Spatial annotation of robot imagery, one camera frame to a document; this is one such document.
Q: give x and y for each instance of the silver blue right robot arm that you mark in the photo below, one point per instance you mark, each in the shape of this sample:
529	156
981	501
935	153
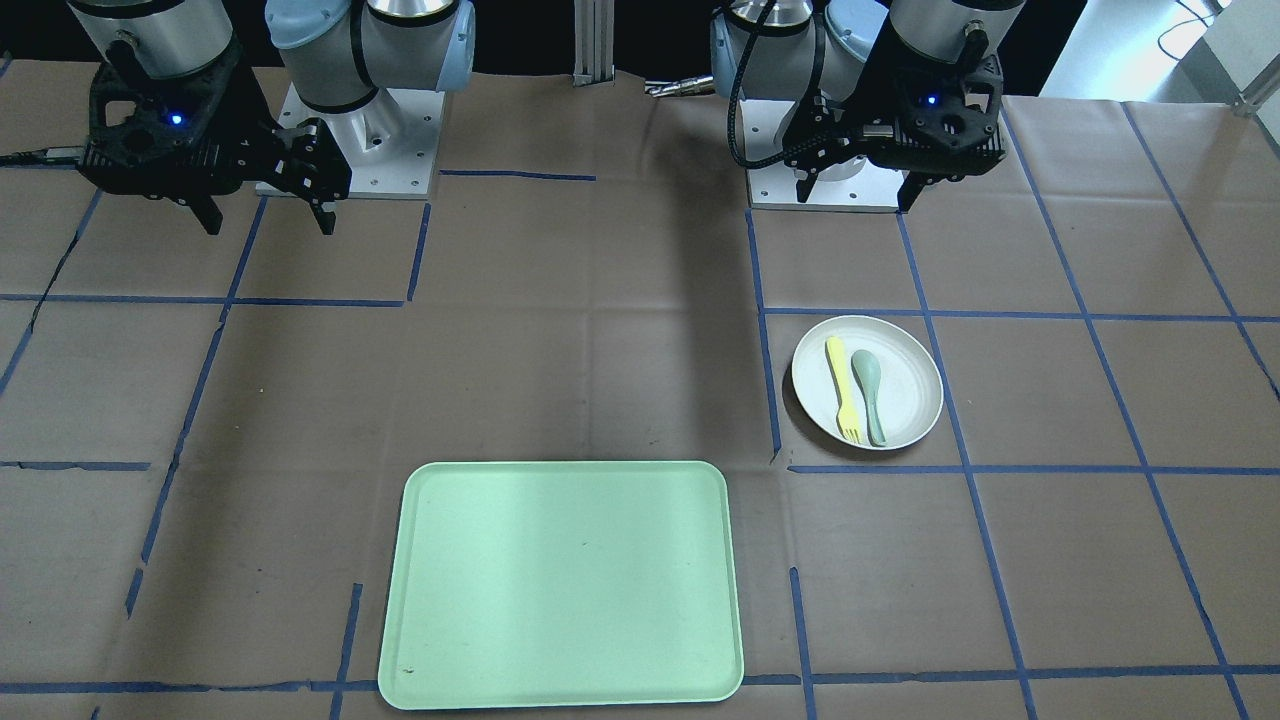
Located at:
339	54

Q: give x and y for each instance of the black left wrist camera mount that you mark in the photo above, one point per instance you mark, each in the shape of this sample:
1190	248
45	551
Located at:
943	117

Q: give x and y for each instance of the grey-green plastic spoon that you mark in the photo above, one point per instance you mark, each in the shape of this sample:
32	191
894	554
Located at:
868	373

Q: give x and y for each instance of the aluminium frame post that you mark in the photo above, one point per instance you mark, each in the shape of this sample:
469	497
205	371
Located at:
593	42

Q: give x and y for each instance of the white round plate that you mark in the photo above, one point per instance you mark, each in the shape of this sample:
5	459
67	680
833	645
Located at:
911	393

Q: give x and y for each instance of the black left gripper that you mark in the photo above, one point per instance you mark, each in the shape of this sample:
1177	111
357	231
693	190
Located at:
858	108

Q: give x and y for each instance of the yellow plastic fork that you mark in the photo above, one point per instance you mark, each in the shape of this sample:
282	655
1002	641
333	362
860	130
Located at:
847	418

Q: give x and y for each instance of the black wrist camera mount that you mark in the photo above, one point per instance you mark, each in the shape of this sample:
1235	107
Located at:
188	139
943	117

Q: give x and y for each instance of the light green tray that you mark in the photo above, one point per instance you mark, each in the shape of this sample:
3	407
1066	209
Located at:
568	583

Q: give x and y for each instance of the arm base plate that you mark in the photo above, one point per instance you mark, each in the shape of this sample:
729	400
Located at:
391	144
855	185

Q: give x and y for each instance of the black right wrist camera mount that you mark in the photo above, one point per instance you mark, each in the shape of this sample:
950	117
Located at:
188	139

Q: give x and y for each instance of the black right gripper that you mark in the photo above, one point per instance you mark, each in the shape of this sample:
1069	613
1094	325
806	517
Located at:
255	118

